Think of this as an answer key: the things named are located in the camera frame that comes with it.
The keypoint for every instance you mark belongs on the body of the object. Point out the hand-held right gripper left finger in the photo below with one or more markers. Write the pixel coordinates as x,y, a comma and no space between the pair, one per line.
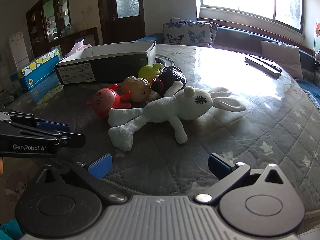
101,166

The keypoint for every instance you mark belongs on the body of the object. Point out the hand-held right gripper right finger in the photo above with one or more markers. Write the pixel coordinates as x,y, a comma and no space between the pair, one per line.
218,165

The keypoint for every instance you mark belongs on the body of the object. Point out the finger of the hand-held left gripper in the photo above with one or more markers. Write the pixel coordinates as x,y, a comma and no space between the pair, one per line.
53,127
73,141

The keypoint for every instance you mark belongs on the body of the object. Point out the red round toy figure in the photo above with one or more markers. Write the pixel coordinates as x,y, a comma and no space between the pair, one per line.
105,100

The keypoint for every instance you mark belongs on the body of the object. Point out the white plush rabbit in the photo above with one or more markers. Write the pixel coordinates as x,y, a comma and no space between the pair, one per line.
165,110

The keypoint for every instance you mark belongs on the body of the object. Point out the orange bumpy toy figure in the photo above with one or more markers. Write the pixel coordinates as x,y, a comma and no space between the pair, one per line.
136,87

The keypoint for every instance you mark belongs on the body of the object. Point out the grey fabric storage box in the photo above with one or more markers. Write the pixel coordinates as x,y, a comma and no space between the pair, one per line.
112,65

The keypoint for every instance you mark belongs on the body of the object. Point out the dark-haired doll figure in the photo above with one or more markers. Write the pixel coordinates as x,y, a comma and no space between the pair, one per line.
170,78

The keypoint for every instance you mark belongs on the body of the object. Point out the quilted grey desktop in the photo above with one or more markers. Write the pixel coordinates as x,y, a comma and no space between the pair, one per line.
225,120

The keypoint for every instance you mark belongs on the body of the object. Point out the blue dotted long box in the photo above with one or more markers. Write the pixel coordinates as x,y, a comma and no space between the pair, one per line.
32,76

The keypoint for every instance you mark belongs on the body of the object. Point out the white fridge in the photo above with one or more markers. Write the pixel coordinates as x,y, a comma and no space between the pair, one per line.
18,51

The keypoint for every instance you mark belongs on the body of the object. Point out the pink paper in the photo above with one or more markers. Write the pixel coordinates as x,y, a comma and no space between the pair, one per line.
78,46

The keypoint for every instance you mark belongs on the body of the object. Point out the teal cloth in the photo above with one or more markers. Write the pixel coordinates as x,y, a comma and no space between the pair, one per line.
10,231

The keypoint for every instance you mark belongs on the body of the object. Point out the dark wooden cabinet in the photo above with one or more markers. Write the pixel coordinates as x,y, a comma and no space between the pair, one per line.
72,40

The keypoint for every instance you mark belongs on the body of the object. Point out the green round toy figure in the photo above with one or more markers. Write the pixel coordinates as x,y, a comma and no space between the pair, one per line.
146,73

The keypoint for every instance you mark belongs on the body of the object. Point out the black remote control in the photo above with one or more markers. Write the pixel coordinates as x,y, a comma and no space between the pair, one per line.
268,63

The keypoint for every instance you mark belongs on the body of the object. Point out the round grey turntable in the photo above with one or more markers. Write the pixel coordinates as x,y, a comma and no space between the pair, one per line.
165,62

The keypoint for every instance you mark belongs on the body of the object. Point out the dark wooden door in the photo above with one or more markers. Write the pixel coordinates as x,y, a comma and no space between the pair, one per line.
105,17

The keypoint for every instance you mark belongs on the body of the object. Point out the grey cushion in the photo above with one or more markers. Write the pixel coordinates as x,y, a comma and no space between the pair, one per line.
282,57

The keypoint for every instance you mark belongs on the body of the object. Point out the butterfly print pillow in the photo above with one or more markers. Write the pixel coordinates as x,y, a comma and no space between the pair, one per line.
187,33

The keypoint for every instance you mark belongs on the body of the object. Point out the black and white plush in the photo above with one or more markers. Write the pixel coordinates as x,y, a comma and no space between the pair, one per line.
317,58

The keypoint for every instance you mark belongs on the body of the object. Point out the orange paper wall decoration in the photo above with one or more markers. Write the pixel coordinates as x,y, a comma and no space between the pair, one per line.
318,28

